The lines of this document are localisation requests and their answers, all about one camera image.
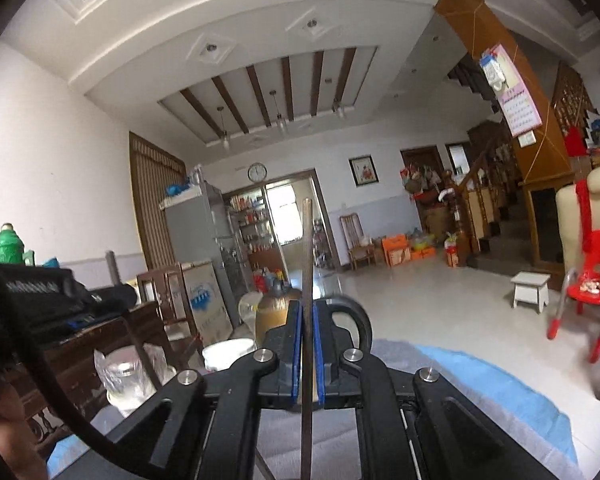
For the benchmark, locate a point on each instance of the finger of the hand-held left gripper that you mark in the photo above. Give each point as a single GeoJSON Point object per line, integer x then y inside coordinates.
{"type": "Point", "coordinates": [110, 300]}

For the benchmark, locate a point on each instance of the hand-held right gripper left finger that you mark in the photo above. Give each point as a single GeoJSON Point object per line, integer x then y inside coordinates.
{"type": "Point", "coordinates": [293, 355]}

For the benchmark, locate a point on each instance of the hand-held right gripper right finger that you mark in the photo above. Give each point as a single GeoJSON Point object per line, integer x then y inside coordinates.
{"type": "Point", "coordinates": [319, 355]}

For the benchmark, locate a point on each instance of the slim dark metal chopstick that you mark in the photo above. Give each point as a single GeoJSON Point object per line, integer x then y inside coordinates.
{"type": "Point", "coordinates": [307, 260]}

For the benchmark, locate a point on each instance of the person's left hand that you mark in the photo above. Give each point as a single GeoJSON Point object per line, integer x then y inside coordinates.
{"type": "Point", "coordinates": [7, 425]}

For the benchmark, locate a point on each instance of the gold electric kettle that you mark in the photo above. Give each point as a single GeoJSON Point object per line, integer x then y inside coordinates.
{"type": "Point", "coordinates": [275, 312]}

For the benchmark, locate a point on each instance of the green thermos flask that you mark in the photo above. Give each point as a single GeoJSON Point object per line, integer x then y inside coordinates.
{"type": "Point", "coordinates": [10, 247]}

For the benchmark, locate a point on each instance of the dark carved wooden sideboard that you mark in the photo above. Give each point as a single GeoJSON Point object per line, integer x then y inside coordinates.
{"type": "Point", "coordinates": [80, 347]}

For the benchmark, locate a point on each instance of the dark wooden chair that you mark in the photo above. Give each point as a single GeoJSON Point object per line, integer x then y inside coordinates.
{"type": "Point", "coordinates": [166, 290]}

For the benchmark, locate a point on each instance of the plain white bowl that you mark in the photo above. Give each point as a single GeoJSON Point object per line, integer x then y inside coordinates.
{"type": "Point", "coordinates": [227, 352]}

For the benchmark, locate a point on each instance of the white round fan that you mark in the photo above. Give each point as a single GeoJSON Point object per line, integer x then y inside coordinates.
{"type": "Point", "coordinates": [247, 306]}

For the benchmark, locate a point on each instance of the grey felt table cloth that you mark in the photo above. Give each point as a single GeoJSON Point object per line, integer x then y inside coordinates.
{"type": "Point", "coordinates": [280, 440]}

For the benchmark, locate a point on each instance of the grey refrigerator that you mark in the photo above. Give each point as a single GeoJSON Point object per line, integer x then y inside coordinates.
{"type": "Point", "coordinates": [200, 240]}

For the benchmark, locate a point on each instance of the light wooden chair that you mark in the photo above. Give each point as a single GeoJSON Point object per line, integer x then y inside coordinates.
{"type": "Point", "coordinates": [356, 242]}

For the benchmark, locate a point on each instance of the blue plastic bag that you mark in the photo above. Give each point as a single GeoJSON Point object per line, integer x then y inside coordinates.
{"type": "Point", "coordinates": [177, 190]}

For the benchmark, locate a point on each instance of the orange box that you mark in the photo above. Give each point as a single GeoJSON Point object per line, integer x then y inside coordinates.
{"type": "Point", "coordinates": [397, 251]}

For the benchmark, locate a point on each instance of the kitchen shelf with bottles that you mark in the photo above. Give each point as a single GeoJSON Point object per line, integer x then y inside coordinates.
{"type": "Point", "coordinates": [250, 225]}

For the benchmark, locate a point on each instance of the clear plastic water jug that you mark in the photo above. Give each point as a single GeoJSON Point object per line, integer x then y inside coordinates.
{"type": "Point", "coordinates": [420, 240]}

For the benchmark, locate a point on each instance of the blue table cloth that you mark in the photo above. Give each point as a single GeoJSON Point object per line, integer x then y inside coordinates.
{"type": "Point", "coordinates": [505, 400]}

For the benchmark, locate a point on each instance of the glass pendant lamp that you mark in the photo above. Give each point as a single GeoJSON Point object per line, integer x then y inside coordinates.
{"type": "Point", "coordinates": [279, 120]}
{"type": "Point", "coordinates": [224, 135]}
{"type": "Point", "coordinates": [338, 108]}

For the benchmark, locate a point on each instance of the cluster of hanging bags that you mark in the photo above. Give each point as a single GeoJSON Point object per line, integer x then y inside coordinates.
{"type": "Point", "coordinates": [420, 180]}

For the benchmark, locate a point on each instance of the small white stool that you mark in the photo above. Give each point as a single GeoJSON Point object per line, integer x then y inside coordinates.
{"type": "Point", "coordinates": [530, 287]}

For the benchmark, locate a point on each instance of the wooden stair railing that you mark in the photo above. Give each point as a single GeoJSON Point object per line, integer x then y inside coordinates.
{"type": "Point", "coordinates": [480, 195]}

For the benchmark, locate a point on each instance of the red plastic child chair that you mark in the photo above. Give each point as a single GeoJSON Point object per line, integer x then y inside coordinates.
{"type": "Point", "coordinates": [592, 270]}

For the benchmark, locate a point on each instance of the red hanging tassel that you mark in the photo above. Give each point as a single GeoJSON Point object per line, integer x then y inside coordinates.
{"type": "Point", "coordinates": [584, 210]}

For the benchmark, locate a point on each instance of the white blue hanging bag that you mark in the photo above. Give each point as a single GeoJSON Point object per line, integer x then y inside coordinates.
{"type": "Point", "coordinates": [492, 70]}

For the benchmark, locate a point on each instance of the wooden lattice partition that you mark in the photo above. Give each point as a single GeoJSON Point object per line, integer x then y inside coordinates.
{"type": "Point", "coordinates": [570, 95]}

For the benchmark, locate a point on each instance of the orange wooden pillar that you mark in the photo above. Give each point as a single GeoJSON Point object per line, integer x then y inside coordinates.
{"type": "Point", "coordinates": [485, 25]}

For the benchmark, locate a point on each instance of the brown slatted wall panel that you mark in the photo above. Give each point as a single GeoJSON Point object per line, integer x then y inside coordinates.
{"type": "Point", "coordinates": [155, 210]}

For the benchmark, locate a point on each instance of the round wall clock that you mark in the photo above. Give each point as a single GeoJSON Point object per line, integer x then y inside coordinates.
{"type": "Point", "coordinates": [256, 172]}

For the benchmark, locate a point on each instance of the framed wall picture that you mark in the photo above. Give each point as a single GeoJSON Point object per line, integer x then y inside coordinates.
{"type": "Point", "coordinates": [363, 170]}

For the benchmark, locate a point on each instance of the pink wall calendar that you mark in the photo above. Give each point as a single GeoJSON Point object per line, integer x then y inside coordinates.
{"type": "Point", "coordinates": [522, 110]}

